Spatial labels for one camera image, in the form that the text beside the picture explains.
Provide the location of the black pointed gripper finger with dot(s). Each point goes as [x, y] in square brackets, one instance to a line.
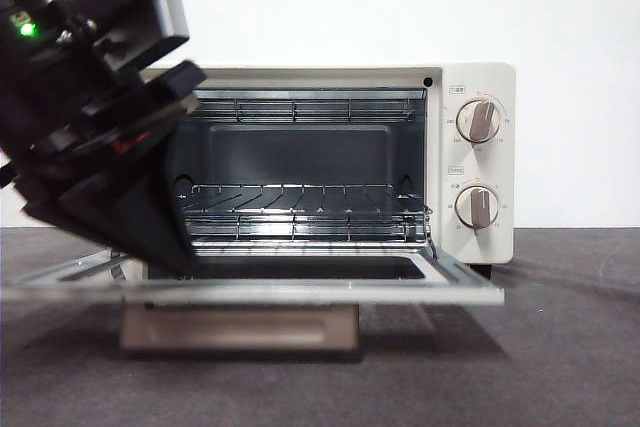
[130, 212]

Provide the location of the cream Toshiba toaster oven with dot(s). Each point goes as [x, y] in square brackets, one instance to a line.
[477, 77]

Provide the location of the cream timer knob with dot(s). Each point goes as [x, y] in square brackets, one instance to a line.
[477, 206]

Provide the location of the cream temperature knob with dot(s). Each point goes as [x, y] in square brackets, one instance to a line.
[479, 121]

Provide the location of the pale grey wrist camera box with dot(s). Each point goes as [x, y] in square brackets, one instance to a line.
[172, 22]

